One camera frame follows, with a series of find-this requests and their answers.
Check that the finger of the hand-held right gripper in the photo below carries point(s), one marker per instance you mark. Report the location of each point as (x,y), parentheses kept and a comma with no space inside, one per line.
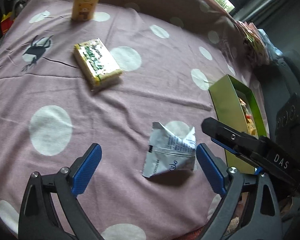
(250,160)
(230,136)

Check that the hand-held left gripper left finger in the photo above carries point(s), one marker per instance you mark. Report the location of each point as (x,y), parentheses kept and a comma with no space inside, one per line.
(87,167)

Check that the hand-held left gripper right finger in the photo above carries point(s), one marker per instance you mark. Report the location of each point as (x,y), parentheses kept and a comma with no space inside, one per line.
(210,170)

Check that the green cardboard box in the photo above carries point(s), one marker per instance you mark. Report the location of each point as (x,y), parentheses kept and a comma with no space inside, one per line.
(227,105)

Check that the silver grey snack packet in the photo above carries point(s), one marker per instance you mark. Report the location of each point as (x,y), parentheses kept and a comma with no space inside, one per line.
(170,152)

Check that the pink polka-dot bed sheet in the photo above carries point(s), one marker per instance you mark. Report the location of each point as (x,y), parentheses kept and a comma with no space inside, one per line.
(115,110)

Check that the pile of folded clothes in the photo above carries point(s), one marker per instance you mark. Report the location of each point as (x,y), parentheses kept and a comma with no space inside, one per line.
(255,42)

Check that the yellow-edged snack bar packet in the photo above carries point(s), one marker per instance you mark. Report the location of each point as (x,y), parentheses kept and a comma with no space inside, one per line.
(97,60)

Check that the pink dotted pillow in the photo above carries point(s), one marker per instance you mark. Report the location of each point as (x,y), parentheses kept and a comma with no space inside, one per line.
(185,7)

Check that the yellow and red object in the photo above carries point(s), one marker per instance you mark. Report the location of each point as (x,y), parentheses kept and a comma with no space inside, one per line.
(5,25)

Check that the yellow bear-print bottle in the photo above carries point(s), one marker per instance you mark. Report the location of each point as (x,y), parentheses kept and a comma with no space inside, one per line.
(86,2)

